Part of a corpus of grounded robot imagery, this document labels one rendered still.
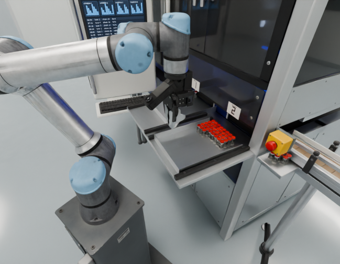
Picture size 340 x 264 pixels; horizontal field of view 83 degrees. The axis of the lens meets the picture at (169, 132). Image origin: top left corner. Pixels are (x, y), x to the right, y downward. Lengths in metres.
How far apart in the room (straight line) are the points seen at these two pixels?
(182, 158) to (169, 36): 0.53
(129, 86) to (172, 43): 1.05
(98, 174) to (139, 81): 1.02
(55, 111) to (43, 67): 0.25
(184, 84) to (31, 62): 0.40
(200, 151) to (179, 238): 0.89
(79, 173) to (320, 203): 1.97
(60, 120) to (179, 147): 0.52
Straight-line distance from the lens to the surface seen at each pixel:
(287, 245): 1.84
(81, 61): 0.47
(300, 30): 0.77
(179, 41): 0.57
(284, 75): 0.80
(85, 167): 0.73
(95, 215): 0.83
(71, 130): 0.75
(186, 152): 0.92
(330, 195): 1.00
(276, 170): 0.96
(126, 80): 1.56
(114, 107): 1.41
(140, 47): 0.42
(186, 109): 1.23
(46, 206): 2.07
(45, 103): 0.73
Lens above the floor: 1.51
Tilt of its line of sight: 37 degrees down
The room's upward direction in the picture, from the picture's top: straight up
